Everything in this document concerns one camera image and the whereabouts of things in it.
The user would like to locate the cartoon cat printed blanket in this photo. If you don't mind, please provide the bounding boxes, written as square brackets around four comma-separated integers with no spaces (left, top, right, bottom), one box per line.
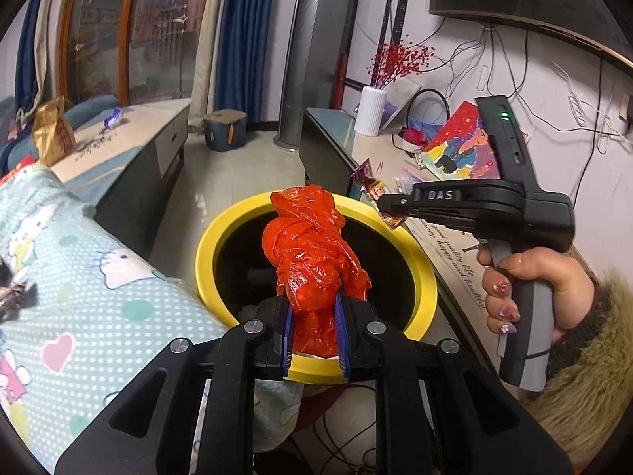
[0,165,305,474]

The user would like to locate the colourful figure painting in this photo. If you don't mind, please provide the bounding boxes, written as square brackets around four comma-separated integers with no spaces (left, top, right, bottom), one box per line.
[422,100,503,182]

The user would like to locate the narrow blue curtain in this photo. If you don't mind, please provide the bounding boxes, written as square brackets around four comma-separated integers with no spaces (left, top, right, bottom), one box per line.
[14,0,50,110]

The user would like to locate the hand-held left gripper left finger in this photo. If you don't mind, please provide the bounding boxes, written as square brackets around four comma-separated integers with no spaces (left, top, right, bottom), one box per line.
[54,297,298,475]

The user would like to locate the purple and orange snack wrapper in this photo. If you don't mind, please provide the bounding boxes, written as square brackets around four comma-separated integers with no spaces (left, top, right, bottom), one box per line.
[350,157,405,231]

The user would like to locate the red plastic bag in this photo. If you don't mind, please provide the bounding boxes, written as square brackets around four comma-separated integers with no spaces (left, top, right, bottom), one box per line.
[262,184,373,360]

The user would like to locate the blue sofa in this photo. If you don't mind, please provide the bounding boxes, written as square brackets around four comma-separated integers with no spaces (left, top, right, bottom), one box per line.
[0,94,120,175]

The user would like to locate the yellow rimmed trash bin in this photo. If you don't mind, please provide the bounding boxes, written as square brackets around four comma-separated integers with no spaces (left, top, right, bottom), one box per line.
[195,193,439,387]

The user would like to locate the grey tower air conditioner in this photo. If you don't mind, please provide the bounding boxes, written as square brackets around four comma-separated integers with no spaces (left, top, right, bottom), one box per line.
[274,0,358,152]

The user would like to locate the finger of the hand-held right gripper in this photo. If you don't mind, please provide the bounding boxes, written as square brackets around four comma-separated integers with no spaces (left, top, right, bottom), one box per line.
[396,210,526,234]
[378,179,526,219]

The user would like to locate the red berry branches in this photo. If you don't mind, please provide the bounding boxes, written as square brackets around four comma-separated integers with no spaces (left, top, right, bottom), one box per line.
[368,42,437,91]

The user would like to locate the white canvas board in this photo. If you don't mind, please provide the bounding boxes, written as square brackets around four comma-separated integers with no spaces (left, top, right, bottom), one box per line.
[381,81,422,132]

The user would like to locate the black floor cables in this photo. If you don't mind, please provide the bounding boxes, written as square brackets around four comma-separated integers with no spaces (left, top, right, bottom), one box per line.
[296,395,387,475]

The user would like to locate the red printed blanket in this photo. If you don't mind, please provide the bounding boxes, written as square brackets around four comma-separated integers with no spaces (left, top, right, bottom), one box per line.
[0,156,39,185]

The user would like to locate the blue storage stool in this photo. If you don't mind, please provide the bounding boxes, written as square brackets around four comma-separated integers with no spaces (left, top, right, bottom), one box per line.
[203,110,248,152]

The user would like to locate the person's right hand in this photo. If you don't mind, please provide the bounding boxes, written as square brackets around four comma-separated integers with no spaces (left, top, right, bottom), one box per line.
[476,249,595,343]

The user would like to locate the wide blue curtain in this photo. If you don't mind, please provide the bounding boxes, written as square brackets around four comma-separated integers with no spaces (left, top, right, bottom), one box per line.
[212,0,259,125]

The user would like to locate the black hoop handle basket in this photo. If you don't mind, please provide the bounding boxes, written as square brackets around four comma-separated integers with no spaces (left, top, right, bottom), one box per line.
[407,88,452,135]

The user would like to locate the wide beige curtain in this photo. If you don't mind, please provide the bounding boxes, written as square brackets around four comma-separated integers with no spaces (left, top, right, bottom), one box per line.
[190,0,229,116]

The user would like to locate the grey television cabinet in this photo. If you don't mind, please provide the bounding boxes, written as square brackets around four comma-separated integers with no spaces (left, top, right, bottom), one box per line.
[299,106,546,388]

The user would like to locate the person's right forearm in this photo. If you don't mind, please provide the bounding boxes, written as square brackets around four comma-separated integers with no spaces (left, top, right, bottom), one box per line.
[523,270,633,462]

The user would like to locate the brown paper bag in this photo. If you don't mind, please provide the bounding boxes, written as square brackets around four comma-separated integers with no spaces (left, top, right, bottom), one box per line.
[32,96,78,167]

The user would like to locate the white power strip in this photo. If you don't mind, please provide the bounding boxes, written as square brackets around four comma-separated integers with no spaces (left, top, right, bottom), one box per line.
[567,90,592,128]

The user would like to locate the wooden framed glass door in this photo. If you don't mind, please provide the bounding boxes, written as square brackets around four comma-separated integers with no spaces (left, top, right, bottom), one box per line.
[59,0,209,106]

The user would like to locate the narrow beige curtain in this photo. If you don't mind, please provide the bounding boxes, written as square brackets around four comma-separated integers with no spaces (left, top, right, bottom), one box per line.
[34,0,66,106]

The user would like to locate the grey coffee table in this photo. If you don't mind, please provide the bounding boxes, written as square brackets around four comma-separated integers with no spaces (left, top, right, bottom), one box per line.
[49,98,193,259]

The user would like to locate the white ribbed vase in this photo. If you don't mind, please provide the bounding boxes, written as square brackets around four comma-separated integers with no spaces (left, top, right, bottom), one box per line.
[354,85,387,136]

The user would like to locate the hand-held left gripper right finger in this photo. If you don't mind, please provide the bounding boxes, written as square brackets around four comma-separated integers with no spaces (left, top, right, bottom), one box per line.
[333,297,575,475]

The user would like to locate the black wall cables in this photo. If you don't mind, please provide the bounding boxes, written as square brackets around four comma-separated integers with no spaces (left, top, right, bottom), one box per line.
[435,24,633,200]

